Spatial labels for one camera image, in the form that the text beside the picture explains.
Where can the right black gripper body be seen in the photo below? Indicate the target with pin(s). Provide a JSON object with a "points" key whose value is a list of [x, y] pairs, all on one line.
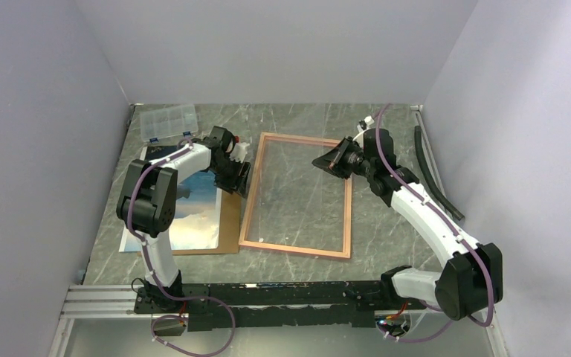
{"points": [[353, 161]]}

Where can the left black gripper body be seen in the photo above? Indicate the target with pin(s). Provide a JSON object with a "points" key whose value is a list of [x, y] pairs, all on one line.
{"points": [[227, 175]]}

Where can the blue sky ocean photo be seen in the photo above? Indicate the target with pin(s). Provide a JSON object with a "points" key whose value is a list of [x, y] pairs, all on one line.
{"points": [[197, 215]]}

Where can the pink wooden picture frame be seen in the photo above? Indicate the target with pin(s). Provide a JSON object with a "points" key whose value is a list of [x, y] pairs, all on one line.
{"points": [[265, 138]]}

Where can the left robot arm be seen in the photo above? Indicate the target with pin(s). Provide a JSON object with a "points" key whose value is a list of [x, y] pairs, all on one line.
{"points": [[146, 204]]}

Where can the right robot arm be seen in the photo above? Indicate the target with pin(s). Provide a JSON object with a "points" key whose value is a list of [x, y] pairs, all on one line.
{"points": [[470, 283]]}

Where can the brown backing board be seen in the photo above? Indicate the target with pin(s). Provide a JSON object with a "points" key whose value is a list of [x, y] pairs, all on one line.
{"points": [[229, 228]]}

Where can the clear plastic organizer box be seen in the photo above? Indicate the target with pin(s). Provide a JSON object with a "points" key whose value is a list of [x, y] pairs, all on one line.
{"points": [[157, 124]]}

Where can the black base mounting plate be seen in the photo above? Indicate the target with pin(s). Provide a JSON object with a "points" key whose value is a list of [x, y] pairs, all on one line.
{"points": [[359, 303]]}

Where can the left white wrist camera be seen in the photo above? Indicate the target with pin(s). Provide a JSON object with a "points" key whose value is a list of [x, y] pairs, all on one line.
{"points": [[239, 152]]}

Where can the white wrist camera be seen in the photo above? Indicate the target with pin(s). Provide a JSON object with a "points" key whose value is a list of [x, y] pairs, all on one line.
{"points": [[363, 125], [239, 152]]}

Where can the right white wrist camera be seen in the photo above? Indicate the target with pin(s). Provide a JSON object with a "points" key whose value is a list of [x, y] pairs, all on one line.
{"points": [[363, 125]]}

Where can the aluminium extrusion rail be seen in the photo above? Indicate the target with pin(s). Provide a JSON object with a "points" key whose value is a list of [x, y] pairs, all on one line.
{"points": [[114, 302]]}

